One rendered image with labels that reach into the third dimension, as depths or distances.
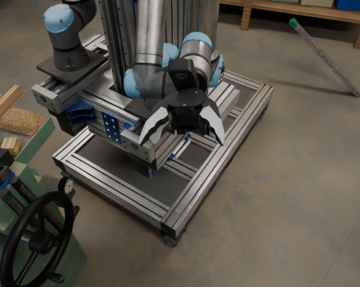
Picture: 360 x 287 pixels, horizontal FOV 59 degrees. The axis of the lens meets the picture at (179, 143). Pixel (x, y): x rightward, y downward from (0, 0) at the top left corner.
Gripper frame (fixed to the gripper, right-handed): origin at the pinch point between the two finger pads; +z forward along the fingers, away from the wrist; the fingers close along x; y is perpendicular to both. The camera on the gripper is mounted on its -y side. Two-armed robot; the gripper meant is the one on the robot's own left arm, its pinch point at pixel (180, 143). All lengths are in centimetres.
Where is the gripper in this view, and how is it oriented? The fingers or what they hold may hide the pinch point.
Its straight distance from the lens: 56.3
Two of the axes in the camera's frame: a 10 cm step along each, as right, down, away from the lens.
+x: -9.8, 0.0, 1.8
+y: 1.4, 6.6, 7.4
